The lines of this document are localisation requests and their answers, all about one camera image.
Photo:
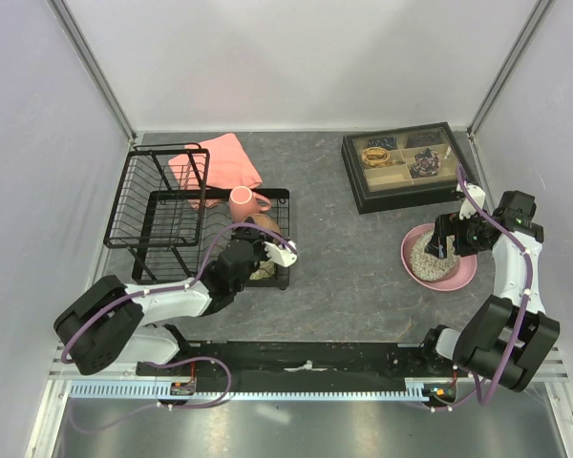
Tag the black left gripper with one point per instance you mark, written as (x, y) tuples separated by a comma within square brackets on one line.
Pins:
[(254, 236)]

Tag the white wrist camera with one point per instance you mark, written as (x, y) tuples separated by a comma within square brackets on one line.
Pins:
[(473, 201), (281, 255)]

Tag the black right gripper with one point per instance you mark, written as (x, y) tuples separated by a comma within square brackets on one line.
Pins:
[(452, 224)]

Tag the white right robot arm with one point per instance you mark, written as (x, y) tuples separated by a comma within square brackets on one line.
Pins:
[(509, 337)]

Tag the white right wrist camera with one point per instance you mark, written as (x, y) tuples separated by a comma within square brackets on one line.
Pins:
[(473, 201)]

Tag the black wire dish rack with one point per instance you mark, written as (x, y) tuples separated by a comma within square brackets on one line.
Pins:
[(165, 230)]

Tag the brown floral bowl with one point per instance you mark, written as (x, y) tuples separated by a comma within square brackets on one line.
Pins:
[(266, 222)]

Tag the small white patterned bowl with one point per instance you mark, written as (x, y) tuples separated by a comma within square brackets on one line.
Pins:
[(266, 269)]

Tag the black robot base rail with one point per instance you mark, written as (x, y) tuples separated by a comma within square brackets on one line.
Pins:
[(314, 367)]

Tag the pink plate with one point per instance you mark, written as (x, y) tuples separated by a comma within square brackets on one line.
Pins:
[(460, 276)]

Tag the speckled ceramic plate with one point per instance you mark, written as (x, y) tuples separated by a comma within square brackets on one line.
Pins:
[(427, 267)]

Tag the pink ceramic mug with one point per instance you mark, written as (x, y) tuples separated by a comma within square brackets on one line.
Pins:
[(244, 202)]

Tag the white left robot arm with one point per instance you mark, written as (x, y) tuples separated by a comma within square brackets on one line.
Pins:
[(107, 323)]

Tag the pink folded cloth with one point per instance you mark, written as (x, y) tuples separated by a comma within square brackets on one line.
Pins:
[(228, 166)]

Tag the dark floral fabric rosette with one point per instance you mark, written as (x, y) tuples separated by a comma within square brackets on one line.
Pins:
[(426, 164)]

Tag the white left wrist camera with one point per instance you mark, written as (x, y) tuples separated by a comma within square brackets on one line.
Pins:
[(281, 255)]

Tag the blue patterned fabric roll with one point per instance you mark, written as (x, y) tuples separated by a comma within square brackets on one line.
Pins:
[(385, 142)]

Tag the black compartment display box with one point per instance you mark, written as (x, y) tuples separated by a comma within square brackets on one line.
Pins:
[(380, 179)]

